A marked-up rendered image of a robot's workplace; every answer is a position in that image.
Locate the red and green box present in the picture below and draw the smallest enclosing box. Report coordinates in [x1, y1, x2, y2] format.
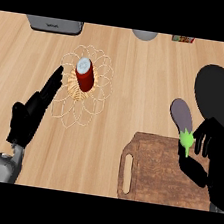
[170, 35, 196, 46]

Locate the brown wooden cutting board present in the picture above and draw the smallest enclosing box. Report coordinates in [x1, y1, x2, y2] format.
[114, 129, 221, 213]

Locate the red can with pale lid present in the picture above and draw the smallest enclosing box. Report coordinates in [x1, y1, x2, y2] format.
[72, 56, 98, 94]

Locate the black round pan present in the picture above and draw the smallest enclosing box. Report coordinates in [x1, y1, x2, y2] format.
[188, 61, 224, 133]

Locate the wire flower-shaped basket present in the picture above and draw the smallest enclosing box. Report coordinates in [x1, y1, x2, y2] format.
[47, 40, 120, 135]

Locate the grey round bowl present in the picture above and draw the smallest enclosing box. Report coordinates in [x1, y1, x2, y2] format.
[129, 29, 159, 44]

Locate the purple eggplant with green stem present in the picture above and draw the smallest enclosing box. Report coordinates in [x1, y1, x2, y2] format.
[163, 96, 201, 160]

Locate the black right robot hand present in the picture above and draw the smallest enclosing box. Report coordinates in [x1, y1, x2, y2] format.
[171, 112, 224, 213]

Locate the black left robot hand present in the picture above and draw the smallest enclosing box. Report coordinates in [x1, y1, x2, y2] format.
[5, 58, 66, 153]

